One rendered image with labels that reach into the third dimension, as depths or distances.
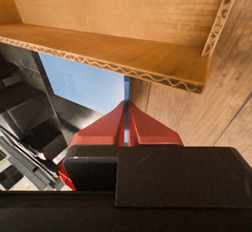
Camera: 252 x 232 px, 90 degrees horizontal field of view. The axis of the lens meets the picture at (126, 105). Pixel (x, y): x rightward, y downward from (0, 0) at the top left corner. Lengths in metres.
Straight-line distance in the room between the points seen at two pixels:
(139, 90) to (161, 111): 0.04
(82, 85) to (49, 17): 0.09
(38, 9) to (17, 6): 0.04
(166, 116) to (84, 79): 0.11
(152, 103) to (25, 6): 0.21
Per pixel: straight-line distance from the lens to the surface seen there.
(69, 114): 0.26
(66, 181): 0.58
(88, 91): 0.17
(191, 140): 0.17
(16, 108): 0.32
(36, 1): 0.22
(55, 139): 0.41
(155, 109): 0.16
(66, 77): 0.19
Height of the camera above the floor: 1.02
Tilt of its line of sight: 44 degrees down
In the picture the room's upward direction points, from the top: 136 degrees counter-clockwise
